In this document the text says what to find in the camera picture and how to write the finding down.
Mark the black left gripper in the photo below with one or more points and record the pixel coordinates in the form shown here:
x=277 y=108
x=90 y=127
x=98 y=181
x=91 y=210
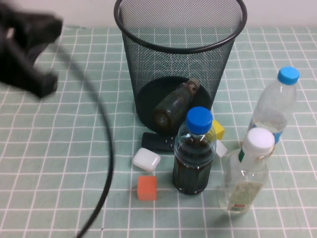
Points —
x=12 y=24

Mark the small glass bottle cream cap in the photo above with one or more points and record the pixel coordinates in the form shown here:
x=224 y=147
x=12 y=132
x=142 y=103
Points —
x=173 y=104

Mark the clear bottle white cap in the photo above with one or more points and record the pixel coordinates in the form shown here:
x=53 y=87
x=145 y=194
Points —
x=244 y=178

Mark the black mesh wastebasket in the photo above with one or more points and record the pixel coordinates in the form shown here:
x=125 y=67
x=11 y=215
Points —
x=178 y=62

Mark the green checkered tablecloth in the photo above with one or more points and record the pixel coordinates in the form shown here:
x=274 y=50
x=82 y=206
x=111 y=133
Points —
x=62 y=148

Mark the black remote control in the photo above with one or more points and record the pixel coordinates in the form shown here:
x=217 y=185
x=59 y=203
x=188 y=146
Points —
x=153 y=142

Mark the white earbud case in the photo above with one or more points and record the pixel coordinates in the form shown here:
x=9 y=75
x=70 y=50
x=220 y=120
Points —
x=146 y=160

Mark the orange cube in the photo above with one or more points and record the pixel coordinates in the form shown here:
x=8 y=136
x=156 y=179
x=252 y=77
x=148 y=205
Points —
x=146 y=188

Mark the dark liquid bottle blue cap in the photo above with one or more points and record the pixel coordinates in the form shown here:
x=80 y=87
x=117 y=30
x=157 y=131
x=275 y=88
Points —
x=192 y=171

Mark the yellow cube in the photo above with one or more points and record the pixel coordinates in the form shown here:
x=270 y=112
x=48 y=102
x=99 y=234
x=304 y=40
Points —
x=219 y=130

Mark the white cube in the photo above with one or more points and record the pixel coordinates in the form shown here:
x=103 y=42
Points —
x=221 y=148

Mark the yellow liquid bottle light-blue cap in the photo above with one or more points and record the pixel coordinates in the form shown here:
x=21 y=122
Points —
x=276 y=101

